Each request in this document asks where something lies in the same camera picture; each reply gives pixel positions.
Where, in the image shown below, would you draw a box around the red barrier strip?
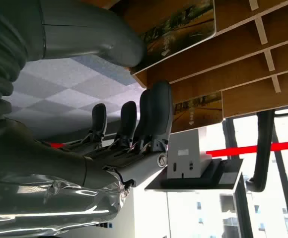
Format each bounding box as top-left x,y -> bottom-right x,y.
50,140 -> 288,158

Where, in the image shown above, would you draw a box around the black window frame bar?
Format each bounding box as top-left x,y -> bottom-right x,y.
221,118 -> 254,238
273,124 -> 288,238

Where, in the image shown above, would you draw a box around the landscape printed card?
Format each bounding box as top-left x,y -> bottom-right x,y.
130,0 -> 217,75
171,91 -> 224,134

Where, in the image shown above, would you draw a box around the white box device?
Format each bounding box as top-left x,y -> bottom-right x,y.
166,128 -> 213,180

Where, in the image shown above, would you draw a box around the black curved armrest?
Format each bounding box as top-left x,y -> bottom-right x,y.
245,110 -> 276,193

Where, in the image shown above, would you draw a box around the black flat stand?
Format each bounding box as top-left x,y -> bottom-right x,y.
144,158 -> 244,193

